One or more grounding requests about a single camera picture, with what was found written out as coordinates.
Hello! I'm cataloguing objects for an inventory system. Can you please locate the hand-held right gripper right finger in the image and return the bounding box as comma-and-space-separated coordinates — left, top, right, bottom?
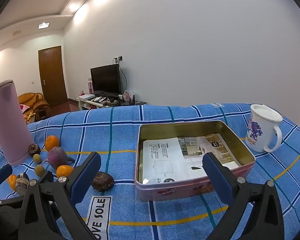
202, 152, 285, 240

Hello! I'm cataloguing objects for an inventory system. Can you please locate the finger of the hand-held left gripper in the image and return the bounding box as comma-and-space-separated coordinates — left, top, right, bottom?
0, 164, 13, 203
39, 171, 56, 184

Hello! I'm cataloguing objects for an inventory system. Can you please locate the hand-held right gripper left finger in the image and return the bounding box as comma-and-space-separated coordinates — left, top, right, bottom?
18, 152, 102, 240

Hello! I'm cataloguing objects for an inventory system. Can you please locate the orange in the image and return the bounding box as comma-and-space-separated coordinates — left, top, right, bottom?
7, 174, 17, 191
56, 165, 74, 179
44, 135, 60, 152

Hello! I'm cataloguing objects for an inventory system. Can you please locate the dark brown wrinkled fruit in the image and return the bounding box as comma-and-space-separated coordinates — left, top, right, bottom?
92, 171, 115, 192

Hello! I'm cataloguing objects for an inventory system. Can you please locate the grey purple wrinkled fruit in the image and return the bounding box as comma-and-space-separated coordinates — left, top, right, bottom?
15, 173, 30, 197

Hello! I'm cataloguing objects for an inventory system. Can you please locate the purple fig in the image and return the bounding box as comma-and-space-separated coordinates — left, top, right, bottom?
41, 146, 75, 170

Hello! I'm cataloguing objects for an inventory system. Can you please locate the dark mangosteen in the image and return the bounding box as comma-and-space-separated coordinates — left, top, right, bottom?
28, 143, 41, 157

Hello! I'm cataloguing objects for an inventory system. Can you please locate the pink metal tin box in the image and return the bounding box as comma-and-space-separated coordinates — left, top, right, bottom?
134, 120, 256, 202

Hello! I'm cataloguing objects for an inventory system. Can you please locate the printed brochure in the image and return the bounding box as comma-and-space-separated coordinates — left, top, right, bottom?
177, 134, 240, 170

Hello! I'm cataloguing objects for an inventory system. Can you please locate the blue checked blanket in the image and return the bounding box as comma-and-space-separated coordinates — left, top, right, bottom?
0, 102, 300, 240

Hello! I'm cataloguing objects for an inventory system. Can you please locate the lilac tall thermos jug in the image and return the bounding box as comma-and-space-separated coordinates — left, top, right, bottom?
0, 79, 34, 167

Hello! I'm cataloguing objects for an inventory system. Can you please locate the white instruction sheet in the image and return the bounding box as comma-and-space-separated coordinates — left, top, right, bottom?
139, 137, 208, 184

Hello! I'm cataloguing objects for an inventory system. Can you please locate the white mug with purple print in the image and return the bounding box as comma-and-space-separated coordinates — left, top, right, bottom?
245, 104, 283, 153

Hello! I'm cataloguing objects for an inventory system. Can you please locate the white television stand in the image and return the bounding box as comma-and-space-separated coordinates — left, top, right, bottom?
76, 94, 147, 111

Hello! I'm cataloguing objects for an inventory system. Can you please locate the tan leather sofa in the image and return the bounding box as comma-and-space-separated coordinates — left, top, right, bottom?
17, 92, 52, 124

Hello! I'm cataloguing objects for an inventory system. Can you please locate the white mug lid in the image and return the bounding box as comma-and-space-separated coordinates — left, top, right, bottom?
250, 104, 283, 125

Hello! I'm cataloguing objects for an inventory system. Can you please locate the black flat television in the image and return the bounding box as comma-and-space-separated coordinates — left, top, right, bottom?
90, 64, 122, 95

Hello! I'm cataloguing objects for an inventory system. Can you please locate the brown wooden door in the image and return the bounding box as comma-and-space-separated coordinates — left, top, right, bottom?
38, 46, 68, 108

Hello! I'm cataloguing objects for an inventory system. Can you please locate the black power cable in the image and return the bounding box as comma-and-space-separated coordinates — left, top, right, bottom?
119, 61, 128, 93

